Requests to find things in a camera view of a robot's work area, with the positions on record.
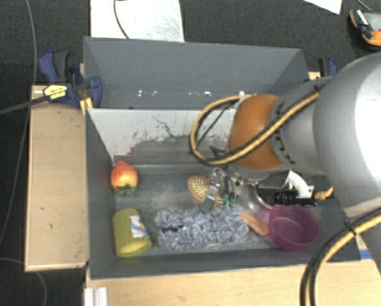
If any blue fuzzy cloth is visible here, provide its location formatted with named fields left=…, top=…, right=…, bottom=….
left=153, top=203, right=251, bottom=252

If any pale wood flat board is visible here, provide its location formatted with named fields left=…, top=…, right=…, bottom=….
left=24, top=84, right=91, bottom=272

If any purple plastic cup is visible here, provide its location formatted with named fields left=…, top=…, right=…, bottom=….
left=254, top=203, right=322, bottom=252

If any yellow-green cup with label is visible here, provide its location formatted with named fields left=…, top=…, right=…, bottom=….
left=111, top=207, right=153, bottom=258

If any grey metal bin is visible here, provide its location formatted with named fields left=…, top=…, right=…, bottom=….
left=82, top=36, right=362, bottom=280

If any red and yellow toy peach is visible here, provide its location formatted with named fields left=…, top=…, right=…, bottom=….
left=110, top=160, right=140, bottom=198

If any tan woven shell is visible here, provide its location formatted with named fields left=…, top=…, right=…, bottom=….
left=186, top=174, right=225, bottom=207

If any black cylinder on white bracket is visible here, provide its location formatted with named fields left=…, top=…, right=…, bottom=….
left=257, top=169, right=318, bottom=208

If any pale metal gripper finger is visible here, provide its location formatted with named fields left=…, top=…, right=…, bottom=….
left=198, top=184, right=219, bottom=214

